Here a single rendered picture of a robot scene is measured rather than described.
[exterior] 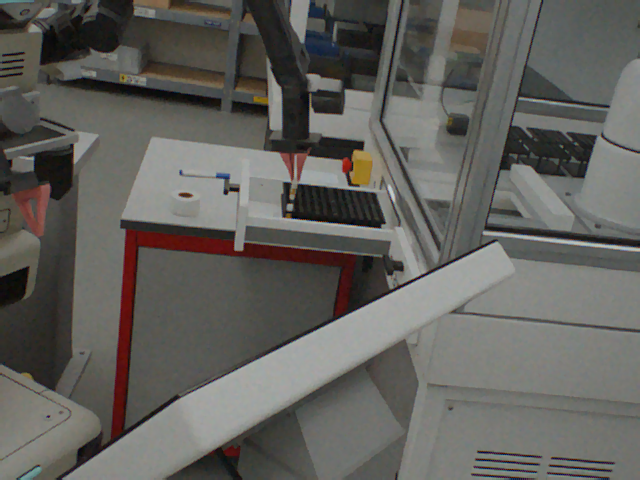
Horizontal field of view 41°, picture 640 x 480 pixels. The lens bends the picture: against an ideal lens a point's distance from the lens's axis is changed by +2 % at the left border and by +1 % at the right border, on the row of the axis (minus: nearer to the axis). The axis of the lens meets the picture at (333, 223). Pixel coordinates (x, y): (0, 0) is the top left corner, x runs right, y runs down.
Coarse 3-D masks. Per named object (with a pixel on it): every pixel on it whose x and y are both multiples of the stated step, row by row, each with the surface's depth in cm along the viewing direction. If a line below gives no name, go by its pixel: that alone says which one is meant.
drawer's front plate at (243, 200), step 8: (248, 160) 197; (248, 168) 192; (240, 176) 195; (248, 176) 187; (240, 184) 185; (248, 184) 183; (240, 192) 178; (248, 192) 178; (240, 200) 174; (248, 200) 175; (240, 208) 173; (240, 216) 173; (240, 224) 174; (240, 232) 175; (240, 240) 175; (240, 248) 176
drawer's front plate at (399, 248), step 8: (400, 232) 171; (392, 240) 174; (400, 240) 167; (392, 248) 173; (400, 248) 166; (408, 248) 164; (392, 256) 172; (400, 256) 165; (408, 256) 161; (408, 264) 158; (416, 264) 158; (400, 272) 164; (408, 272) 157; (416, 272) 155; (392, 280) 170; (400, 280) 163; (392, 288) 169; (408, 336) 151; (416, 336) 151
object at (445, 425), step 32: (352, 288) 236; (384, 288) 192; (384, 352) 185; (384, 384) 181; (416, 384) 155; (416, 416) 149; (448, 416) 149; (480, 416) 150; (512, 416) 150; (544, 416) 151; (576, 416) 151; (608, 416) 152; (416, 448) 151; (448, 448) 152; (480, 448) 153; (512, 448) 153; (544, 448) 154; (576, 448) 154; (608, 448) 155
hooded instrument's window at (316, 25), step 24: (288, 0) 256; (312, 0) 252; (336, 0) 252; (360, 0) 253; (384, 0) 253; (312, 24) 255; (336, 24) 255; (360, 24) 256; (384, 24) 256; (312, 48) 257; (336, 48) 258; (360, 48) 259; (312, 72) 260; (336, 72) 261; (360, 72) 262
